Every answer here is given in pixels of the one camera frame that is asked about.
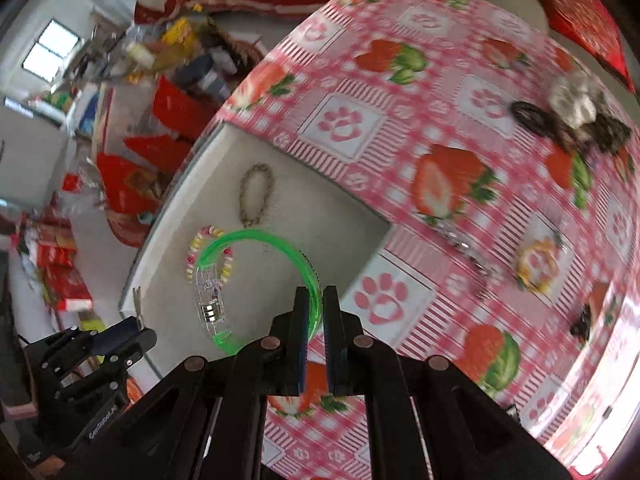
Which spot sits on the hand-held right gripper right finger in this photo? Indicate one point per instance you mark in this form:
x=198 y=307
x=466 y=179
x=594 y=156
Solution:
x=330 y=340

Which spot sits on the silver rhinestone hair clip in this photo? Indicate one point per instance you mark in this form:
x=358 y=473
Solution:
x=465 y=247

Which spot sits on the white jewelry tray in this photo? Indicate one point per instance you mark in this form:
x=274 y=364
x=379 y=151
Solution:
x=300 y=200

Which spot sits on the strawberry print pink tablecloth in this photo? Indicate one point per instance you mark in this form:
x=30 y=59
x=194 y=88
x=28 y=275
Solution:
x=450 y=60

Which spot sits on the dark brown claw clip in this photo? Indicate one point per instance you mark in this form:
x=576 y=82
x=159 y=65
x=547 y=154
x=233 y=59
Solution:
x=582 y=322

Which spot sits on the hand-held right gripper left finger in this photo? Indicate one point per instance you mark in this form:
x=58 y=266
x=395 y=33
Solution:
x=301 y=332

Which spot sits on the green plastic bangle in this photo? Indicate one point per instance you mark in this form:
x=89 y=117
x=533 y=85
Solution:
x=260 y=233

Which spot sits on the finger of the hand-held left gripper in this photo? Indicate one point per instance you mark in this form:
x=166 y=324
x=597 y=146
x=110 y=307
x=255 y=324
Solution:
x=120 y=336
x=60 y=345

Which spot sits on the white satin scrunchie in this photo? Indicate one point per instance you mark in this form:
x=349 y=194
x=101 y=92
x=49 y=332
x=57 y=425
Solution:
x=572 y=100

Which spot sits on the plain red gift bag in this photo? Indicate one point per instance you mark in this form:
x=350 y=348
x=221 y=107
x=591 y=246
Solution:
x=180 y=105

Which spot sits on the red gift bag with picture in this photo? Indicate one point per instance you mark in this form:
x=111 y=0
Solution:
x=125 y=180

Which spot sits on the window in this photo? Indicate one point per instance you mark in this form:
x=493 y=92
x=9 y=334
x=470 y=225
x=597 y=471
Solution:
x=50 y=50

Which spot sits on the red embroidered cushion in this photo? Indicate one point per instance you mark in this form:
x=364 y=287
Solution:
x=585 y=20

